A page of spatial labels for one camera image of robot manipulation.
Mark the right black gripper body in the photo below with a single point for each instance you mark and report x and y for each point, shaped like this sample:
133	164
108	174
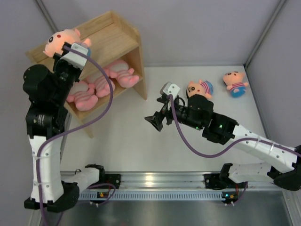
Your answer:
183	117

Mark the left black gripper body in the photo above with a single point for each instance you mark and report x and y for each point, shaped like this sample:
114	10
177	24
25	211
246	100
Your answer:
65	75

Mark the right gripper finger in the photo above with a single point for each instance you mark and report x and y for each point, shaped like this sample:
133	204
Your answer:
163	99
156	120

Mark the boy plush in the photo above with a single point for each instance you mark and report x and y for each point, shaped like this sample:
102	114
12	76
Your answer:
57	40
204	88
235	84

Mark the pink striped plush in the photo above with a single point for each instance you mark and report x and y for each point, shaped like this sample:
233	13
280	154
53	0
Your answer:
83	96
122	73
100	84

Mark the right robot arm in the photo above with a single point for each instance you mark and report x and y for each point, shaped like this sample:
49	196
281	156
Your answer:
280	165

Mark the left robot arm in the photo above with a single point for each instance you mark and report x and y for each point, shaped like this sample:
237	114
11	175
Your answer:
45	125

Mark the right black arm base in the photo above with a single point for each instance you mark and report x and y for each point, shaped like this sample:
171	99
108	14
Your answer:
215	181

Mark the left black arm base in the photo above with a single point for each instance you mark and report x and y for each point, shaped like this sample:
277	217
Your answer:
110	179

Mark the wooden two-tier shelf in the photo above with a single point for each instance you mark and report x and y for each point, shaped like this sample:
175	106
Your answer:
113	37

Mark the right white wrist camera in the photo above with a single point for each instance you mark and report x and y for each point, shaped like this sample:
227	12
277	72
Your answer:
170	89

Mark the aluminium mounting rail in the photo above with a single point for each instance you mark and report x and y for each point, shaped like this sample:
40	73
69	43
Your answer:
162	181

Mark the slotted white cable duct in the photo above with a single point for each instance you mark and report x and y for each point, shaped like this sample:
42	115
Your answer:
166	196

